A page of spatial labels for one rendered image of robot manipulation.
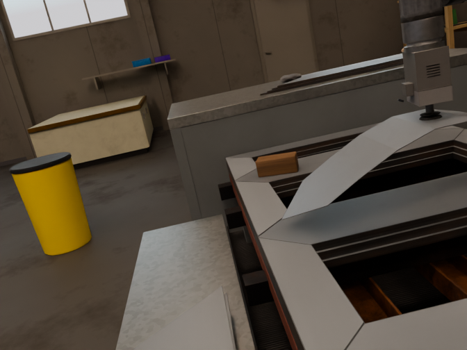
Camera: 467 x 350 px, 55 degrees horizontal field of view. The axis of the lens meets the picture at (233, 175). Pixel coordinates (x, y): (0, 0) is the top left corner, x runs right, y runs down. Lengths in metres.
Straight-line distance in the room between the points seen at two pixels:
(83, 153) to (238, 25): 4.01
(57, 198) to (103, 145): 3.44
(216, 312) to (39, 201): 2.88
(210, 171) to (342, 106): 0.57
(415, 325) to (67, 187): 3.23
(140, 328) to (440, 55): 0.79
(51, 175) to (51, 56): 5.82
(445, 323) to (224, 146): 1.22
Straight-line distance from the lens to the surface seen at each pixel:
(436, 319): 0.66
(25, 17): 9.35
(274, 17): 9.21
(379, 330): 0.64
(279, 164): 1.32
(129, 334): 0.97
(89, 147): 7.03
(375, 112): 1.84
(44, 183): 3.59
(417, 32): 0.94
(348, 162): 0.95
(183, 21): 9.02
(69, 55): 9.17
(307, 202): 0.92
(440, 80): 0.95
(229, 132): 1.70
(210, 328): 0.84
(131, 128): 6.90
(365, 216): 0.97
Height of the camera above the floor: 1.25
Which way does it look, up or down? 16 degrees down
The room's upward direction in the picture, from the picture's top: 12 degrees counter-clockwise
